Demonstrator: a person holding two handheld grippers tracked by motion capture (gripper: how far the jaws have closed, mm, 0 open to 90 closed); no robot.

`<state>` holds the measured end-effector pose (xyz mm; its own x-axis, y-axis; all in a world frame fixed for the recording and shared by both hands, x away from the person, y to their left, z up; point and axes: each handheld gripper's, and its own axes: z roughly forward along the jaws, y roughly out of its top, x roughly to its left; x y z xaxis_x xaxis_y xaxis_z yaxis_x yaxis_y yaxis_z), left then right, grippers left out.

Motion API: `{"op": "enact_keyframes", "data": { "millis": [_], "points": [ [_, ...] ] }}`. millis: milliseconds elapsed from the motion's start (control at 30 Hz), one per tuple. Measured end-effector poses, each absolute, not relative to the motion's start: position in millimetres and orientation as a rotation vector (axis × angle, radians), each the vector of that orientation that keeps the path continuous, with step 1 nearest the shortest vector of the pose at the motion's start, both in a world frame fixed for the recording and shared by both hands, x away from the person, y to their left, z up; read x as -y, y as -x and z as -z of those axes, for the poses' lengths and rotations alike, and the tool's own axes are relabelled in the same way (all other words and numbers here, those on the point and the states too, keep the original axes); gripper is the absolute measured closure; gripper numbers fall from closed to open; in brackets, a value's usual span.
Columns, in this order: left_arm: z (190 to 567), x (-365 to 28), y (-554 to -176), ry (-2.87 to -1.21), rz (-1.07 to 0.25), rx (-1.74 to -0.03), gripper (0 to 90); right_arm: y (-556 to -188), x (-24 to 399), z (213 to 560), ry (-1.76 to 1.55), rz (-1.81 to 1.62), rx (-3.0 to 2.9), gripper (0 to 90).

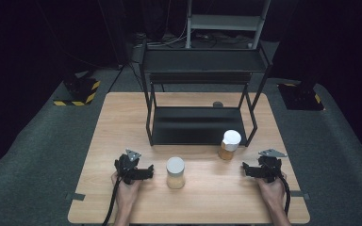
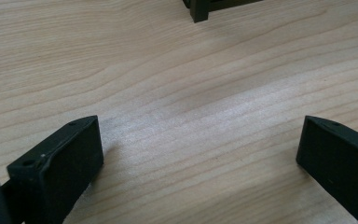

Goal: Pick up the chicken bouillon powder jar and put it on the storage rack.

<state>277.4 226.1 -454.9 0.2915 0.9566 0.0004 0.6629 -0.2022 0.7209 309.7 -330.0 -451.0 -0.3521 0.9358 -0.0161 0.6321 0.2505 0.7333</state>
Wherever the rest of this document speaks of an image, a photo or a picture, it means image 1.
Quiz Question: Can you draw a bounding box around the jar of orange powder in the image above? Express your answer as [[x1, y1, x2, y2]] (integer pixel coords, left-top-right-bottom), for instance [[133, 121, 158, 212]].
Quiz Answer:
[[218, 129, 242, 161]]

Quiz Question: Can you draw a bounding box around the jar of pale yellow powder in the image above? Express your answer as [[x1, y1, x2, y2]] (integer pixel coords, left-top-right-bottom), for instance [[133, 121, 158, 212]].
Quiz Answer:
[[165, 156, 187, 190]]

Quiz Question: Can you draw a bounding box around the grey metal stand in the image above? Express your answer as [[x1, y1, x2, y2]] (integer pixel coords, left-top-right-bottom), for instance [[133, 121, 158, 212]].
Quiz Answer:
[[185, 0, 272, 50]]

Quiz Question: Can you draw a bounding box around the black floor cable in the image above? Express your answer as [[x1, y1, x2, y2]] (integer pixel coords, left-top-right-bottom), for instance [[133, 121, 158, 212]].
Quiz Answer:
[[194, 31, 255, 48]]

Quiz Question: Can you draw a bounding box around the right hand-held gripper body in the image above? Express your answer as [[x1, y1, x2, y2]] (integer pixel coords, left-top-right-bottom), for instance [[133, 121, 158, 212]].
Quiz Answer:
[[257, 148, 288, 184]]

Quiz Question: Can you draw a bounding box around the black metal shelf rack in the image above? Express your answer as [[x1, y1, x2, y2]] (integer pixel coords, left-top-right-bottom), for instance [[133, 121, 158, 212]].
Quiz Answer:
[[138, 39, 274, 148]]

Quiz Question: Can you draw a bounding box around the grey tape strip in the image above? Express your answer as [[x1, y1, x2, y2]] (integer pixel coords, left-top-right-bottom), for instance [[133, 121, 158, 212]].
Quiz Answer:
[[289, 189, 311, 202], [64, 192, 87, 202]]

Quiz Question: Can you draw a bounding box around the left hand-held gripper black cable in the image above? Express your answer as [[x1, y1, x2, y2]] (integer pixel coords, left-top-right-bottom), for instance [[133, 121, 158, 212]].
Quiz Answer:
[[102, 175, 124, 226]]

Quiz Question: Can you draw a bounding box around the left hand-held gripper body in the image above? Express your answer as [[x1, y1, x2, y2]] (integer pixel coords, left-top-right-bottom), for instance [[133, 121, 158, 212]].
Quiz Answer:
[[114, 148, 143, 186]]

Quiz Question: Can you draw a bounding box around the person's left hand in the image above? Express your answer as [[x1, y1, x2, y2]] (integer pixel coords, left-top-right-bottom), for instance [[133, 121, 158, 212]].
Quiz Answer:
[[110, 171, 143, 205]]

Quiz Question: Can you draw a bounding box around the white floor cable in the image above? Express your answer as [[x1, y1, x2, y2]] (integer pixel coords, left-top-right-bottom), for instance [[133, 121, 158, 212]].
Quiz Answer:
[[134, 18, 190, 49]]

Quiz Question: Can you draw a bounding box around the right hand-held gripper black cable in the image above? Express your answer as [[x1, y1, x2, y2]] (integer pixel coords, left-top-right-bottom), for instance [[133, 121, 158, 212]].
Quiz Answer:
[[276, 173, 292, 218]]

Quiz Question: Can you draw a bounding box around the hand-held gripper black cable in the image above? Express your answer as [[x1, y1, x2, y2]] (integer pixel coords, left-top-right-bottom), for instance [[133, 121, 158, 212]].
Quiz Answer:
[[276, 173, 292, 218], [102, 175, 124, 226]]

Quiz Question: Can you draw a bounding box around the black box with hazard stripes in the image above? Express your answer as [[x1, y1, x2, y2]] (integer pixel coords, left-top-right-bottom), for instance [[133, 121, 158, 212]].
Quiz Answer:
[[53, 73, 102, 107], [277, 82, 325, 111]]

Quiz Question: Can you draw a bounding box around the person's right hand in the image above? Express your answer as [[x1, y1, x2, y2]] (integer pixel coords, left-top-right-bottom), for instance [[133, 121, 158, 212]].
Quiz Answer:
[[255, 172, 287, 209]]

